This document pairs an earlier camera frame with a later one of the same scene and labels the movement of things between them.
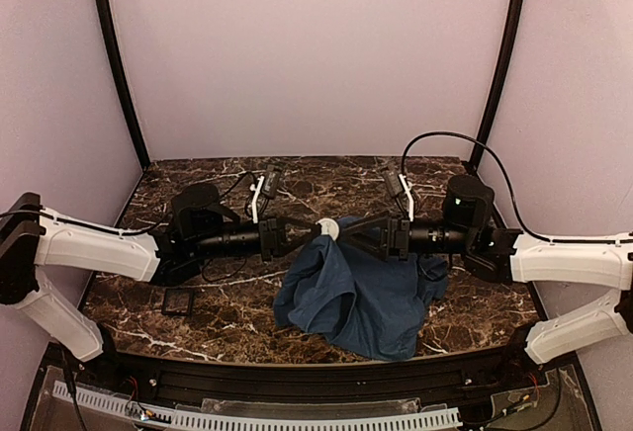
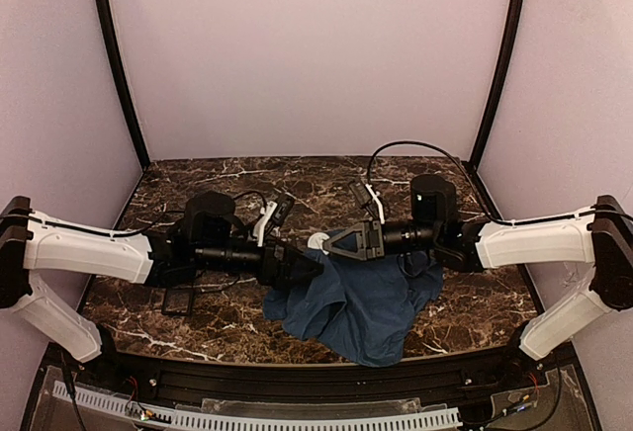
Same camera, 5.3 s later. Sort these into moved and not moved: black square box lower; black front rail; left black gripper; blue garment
Moved: left black gripper
Not moved: blue garment; black front rail; black square box lower
